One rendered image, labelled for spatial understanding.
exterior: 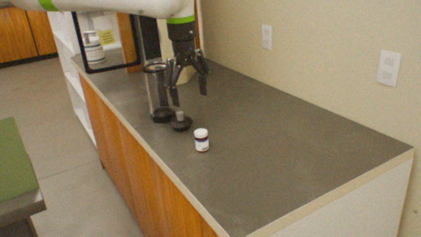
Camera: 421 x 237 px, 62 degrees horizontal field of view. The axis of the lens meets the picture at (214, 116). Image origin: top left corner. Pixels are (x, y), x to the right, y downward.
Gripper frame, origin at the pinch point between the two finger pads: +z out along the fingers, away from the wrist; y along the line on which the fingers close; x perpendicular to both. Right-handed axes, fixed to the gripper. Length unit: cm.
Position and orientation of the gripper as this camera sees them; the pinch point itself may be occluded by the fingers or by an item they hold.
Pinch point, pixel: (189, 96)
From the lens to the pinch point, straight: 122.4
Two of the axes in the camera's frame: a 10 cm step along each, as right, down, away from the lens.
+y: -7.3, 3.5, -5.8
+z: 0.8, 9.0, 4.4
